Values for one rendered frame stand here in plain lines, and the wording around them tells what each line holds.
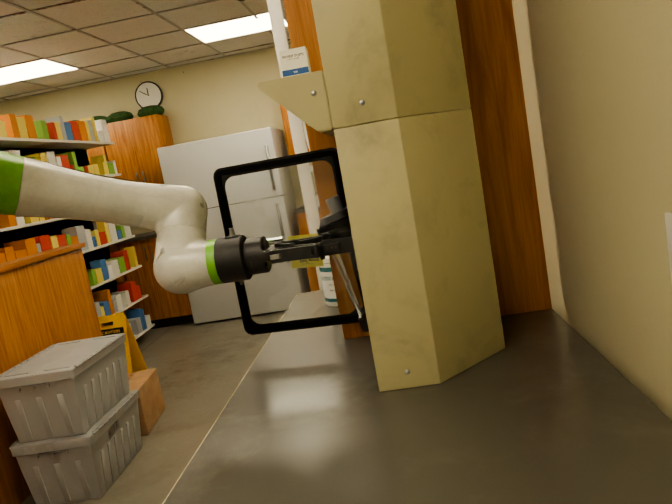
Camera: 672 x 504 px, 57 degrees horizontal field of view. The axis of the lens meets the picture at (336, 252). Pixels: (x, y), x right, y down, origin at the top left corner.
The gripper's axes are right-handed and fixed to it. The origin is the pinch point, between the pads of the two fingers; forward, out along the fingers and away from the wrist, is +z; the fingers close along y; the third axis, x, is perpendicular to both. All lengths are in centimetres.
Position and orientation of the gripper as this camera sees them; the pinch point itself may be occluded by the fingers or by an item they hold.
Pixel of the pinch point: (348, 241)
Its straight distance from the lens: 123.2
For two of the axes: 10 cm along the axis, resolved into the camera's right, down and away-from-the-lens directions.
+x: 1.7, 9.8, 1.4
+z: 9.8, -1.5, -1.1
